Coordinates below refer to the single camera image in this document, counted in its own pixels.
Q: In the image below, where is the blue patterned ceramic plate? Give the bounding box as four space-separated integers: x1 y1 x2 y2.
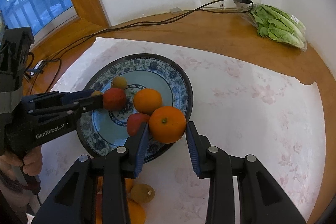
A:
76 53 194 165

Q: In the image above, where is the black cable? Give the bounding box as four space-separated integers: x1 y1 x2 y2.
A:
25 0 255 93

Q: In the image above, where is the bagged green lettuce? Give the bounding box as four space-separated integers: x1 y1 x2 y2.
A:
247 4 307 51

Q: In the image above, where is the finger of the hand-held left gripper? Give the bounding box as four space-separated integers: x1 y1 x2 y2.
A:
21 89 95 107
26 95 105 119

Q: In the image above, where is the yellow-brown round fruit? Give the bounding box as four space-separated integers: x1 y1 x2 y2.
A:
130 183 155 204

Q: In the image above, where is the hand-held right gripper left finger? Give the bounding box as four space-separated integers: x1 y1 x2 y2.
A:
31 122 150 224

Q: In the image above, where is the person's left hand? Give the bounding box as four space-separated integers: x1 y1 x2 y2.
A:
0 147 43 177

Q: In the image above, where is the orange with green calyx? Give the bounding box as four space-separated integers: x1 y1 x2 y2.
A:
148 106 187 144

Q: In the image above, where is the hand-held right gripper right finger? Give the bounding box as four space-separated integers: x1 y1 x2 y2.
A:
185 121 306 224

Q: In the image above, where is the large red apple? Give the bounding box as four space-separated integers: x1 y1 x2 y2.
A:
127 113 151 136

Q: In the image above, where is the white floral tablecloth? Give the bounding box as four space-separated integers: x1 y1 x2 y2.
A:
26 36 324 224

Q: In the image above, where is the small white device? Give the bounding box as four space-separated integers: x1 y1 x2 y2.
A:
34 60 47 72

